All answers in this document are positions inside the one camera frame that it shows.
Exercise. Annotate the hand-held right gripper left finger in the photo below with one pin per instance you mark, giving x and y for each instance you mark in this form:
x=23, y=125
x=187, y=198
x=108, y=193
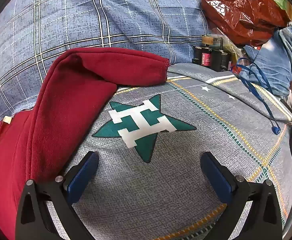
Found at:
x=82, y=177

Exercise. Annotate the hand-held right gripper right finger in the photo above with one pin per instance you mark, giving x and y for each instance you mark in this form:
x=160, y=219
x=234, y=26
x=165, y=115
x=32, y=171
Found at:
x=217, y=180

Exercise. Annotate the dark red garment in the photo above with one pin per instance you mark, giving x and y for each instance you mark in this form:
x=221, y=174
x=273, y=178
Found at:
x=60, y=105

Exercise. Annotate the grey star print bedsheet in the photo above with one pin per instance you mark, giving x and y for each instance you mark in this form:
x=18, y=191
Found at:
x=176, y=155

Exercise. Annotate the blue denim cloth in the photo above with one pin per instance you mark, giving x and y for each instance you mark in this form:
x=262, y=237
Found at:
x=273, y=62

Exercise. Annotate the blue plaid pillow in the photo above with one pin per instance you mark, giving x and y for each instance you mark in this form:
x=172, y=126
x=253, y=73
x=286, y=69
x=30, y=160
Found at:
x=110, y=17

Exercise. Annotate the red plastic bag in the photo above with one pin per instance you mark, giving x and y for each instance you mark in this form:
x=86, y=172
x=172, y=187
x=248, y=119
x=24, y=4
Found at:
x=236, y=10

